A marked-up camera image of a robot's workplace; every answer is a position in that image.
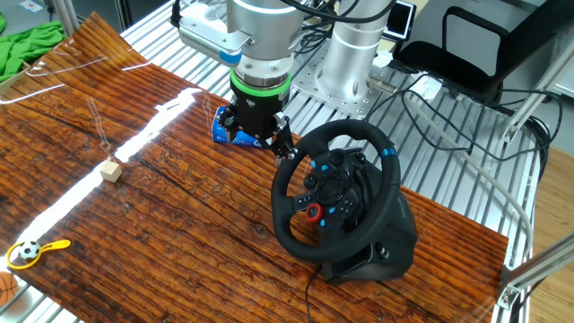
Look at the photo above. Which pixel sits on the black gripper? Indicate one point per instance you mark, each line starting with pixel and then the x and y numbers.
pixel 258 112

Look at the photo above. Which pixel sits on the black racing steering wheel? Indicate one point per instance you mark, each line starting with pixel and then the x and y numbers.
pixel 280 202

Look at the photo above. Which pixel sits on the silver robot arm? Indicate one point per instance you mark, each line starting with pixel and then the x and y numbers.
pixel 269 27

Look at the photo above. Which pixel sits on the black steering wheel base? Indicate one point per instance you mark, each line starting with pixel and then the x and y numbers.
pixel 394 242

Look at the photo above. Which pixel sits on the blue tissue pack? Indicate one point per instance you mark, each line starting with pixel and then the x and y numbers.
pixel 246 141

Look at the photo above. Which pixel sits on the wood grain table mat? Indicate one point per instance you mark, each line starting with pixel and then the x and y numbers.
pixel 179 224

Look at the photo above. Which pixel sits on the crumpled white tissue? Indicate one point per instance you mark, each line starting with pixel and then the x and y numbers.
pixel 428 86
pixel 382 59

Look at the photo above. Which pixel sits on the small wooden cube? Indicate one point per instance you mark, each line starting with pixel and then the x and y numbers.
pixel 110 171

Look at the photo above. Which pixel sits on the white framed phone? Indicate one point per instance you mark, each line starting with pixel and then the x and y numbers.
pixel 401 20

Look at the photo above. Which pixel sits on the green cloth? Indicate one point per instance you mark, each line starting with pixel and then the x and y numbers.
pixel 27 45

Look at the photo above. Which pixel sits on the tiny soccer ball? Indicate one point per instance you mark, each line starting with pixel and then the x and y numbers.
pixel 29 250

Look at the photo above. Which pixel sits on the white paper card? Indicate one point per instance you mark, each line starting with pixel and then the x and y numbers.
pixel 31 6

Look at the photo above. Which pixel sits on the black office chair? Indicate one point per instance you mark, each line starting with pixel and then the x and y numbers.
pixel 529 45

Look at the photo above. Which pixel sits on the small orange basketball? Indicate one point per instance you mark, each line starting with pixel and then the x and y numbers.
pixel 6 289

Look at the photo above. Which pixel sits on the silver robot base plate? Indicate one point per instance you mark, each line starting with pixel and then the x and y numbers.
pixel 314 96

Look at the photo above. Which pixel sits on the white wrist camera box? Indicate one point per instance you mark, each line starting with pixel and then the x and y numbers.
pixel 202 36

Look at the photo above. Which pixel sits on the aluminium frame post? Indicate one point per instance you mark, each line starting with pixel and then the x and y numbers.
pixel 67 15

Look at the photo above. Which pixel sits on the aluminium frame strut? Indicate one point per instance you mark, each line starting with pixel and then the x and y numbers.
pixel 533 98
pixel 538 264

